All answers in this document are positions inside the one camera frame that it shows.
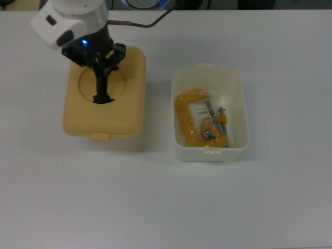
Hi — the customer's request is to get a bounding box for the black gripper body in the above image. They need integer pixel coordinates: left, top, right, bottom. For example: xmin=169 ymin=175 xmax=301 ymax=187
xmin=61 ymin=25 xmax=128 ymax=68

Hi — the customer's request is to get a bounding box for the tan lid with black handle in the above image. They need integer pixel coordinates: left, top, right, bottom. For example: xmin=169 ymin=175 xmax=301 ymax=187
xmin=62 ymin=45 xmax=147 ymax=142

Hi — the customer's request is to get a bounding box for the yellow clamp tool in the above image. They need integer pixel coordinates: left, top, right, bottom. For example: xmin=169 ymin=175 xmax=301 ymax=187
xmin=175 ymin=88 xmax=232 ymax=149

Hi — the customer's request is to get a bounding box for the white plastic tool case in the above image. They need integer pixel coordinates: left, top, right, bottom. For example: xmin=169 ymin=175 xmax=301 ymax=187
xmin=171 ymin=63 xmax=250 ymax=163

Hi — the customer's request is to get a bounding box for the white round object blue rim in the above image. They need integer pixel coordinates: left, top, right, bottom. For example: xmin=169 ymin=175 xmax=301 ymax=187
xmin=124 ymin=0 xmax=167 ymax=8

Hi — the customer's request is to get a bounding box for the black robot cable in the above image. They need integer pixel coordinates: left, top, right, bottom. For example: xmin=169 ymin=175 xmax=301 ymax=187
xmin=107 ymin=0 xmax=182 ymax=29

